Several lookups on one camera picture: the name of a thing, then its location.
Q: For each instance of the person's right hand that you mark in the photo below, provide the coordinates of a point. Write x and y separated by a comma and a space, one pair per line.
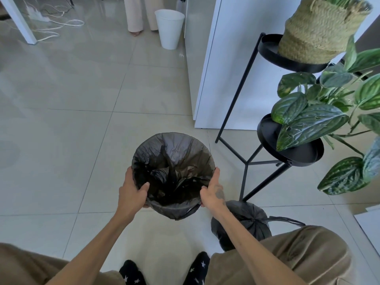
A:
214, 195

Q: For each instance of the person's left hand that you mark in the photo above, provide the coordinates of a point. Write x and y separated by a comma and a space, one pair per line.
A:
130, 197

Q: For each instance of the person's right thumb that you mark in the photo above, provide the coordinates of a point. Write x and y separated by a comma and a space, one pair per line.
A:
203, 196

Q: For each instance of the person's left thumb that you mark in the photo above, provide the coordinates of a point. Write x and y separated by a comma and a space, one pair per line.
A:
143, 189

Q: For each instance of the bin with black liner bag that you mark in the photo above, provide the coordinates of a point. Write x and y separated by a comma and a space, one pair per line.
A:
173, 163

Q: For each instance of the person's right forearm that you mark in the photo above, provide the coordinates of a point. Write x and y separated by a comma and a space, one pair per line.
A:
252, 249

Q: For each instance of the person's left forearm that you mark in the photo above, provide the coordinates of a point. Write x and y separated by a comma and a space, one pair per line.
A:
98, 249

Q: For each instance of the tied black trash bag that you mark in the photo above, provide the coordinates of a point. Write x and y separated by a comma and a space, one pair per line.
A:
249, 222

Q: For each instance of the black star sock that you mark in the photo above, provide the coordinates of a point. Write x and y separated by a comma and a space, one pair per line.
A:
130, 274
197, 268

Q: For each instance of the black metal plant stand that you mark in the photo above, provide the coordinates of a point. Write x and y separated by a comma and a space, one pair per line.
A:
297, 157

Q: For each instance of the beige trousers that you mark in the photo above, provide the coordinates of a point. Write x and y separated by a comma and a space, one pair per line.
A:
302, 255

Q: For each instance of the green leafy potted plant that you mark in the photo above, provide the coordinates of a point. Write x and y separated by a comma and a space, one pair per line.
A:
311, 121

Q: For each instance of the white cabinet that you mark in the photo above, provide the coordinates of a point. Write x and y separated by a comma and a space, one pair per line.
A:
237, 62

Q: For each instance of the white waste bin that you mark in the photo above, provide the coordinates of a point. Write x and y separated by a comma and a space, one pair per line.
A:
169, 28

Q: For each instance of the white flat board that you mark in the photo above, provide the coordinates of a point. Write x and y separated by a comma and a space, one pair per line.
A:
370, 225

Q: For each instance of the woven straw basket planter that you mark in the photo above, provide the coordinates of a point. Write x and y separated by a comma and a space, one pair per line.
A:
317, 29

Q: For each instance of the white power strip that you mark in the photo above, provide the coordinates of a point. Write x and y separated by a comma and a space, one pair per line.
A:
38, 14

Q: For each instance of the white table leg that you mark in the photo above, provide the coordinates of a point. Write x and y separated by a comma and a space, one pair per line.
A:
20, 20

